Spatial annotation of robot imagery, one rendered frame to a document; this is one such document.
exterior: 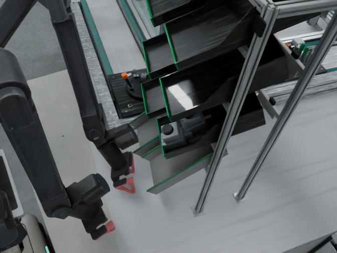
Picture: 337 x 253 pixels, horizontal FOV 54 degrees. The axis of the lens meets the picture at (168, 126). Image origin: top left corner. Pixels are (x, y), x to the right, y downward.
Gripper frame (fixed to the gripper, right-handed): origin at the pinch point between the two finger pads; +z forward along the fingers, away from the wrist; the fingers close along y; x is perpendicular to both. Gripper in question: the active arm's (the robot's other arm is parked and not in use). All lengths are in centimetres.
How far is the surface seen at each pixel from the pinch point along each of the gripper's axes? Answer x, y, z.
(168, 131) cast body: -23.4, -14.6, -24.8
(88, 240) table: 17.6, -16.1, 2.7
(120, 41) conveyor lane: -4, 75, -21
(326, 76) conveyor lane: -88, 47, 26
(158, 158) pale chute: -12.6, -0.3, -5.3
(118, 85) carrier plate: -2.5, 38.9, -17.0
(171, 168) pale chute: -16.5, -6.7, -4.9
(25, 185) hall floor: 95, 71, 36
